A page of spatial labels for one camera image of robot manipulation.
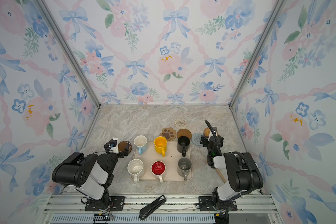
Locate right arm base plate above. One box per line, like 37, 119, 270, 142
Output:
195, 196, 238, 213

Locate black handheld device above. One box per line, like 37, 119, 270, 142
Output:
139, 195, 167, 220

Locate black mug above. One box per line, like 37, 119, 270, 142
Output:
177, 136, 190, 157

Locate light blue woven coaster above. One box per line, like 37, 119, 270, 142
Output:
191, 133, 204, 146

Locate cork paw print coaster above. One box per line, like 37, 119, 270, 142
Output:
160, 127, 176, 141

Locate plain round wooden coaster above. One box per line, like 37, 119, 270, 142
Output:
176, 129, 192, 139

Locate beige serving tray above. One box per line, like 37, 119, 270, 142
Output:
133, 141, 184, 182

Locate red interior white mug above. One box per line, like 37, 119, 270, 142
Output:
151, 161, 166, 183

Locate wooden mallet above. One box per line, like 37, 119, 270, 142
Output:
215, 169, 226, 183

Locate multicolour woven rope coaster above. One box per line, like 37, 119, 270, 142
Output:
175, 119, 189, 129

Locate wicker rattan coaster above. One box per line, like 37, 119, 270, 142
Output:
203, 127, 217, 137

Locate scratched dark wooden coaster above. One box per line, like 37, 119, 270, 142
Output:
118, 141, 132, 156

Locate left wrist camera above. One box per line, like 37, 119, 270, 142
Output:
104, 138, 119, 154

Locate yellow mug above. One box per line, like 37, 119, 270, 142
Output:
154, 136, 167, 157

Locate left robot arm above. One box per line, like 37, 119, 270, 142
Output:
52, 138, 132, 212

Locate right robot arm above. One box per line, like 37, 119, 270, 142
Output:
200, 134, 264, 210

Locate grey mug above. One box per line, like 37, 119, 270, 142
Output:
177, 157, 192, 181

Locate light blue mug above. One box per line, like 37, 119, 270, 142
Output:
134, 135, 148, 155

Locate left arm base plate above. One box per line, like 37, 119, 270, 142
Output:
85, 196, 126, 212

